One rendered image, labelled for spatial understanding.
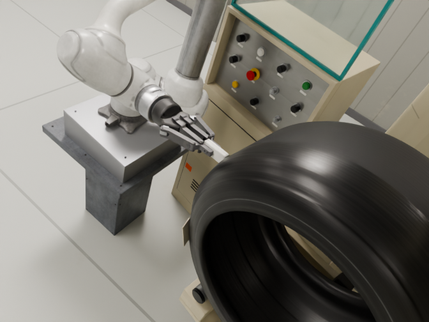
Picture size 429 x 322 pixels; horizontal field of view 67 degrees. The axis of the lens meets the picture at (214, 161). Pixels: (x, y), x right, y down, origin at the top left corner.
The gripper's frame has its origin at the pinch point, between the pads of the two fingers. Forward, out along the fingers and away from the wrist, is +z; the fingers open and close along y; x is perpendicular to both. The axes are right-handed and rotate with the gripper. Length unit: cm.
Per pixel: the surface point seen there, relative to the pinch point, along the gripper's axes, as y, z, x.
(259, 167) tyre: -9.1, 16.5, -12.7
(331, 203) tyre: -9.9, 29.5, -16.0
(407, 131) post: 26.0, 29.1, -14.6
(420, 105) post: 26.0, 28.3, -20.8
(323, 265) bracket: 24, 31, 34
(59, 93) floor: 43, -193, 98
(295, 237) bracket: 24.2, 20.1, 32.1
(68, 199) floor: 3, -102, 111
